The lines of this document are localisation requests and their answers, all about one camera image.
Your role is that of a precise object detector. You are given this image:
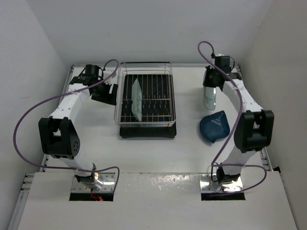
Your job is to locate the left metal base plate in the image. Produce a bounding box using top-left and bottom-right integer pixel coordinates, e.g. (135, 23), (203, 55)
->
(71, 173), (115, 193)

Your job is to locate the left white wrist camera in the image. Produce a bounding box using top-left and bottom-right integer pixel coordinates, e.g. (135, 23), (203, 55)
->
(104, 68), (119, 83)

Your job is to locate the metal base plate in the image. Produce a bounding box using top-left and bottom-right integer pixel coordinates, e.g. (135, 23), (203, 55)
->
(71, 173), (115, 193)
(199, 173), (243, 194)

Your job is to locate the light green rectangular plate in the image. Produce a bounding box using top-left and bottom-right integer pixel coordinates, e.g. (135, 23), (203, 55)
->
(131, 79), (142, 122)

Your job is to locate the metal wire dish rack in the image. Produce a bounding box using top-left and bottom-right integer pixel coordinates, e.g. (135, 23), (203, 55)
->
(114, 61), (176, 127)

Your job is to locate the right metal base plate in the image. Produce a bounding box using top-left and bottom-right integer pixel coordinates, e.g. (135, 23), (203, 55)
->
(199, 173), (243, 194)

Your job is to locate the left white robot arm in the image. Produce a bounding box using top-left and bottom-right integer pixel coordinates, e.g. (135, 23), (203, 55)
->
(38, 64), (118, 189)

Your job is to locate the light green plate with berries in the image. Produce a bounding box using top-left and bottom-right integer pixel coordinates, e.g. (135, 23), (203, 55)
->
(203, 86), (216, 111)

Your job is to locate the dark blue leaf plate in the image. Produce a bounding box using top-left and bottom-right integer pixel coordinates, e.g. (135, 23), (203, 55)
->
(199, 111), (230, 143)

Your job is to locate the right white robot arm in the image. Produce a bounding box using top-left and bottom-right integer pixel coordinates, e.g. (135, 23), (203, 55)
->
(200, 54), (274, 184)

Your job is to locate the black drip tray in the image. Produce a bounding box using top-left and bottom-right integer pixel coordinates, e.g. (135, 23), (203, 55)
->
(117, 74), (177, 138)

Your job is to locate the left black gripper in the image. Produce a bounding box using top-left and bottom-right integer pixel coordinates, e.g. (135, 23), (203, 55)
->
(91, 79), (117, 105)

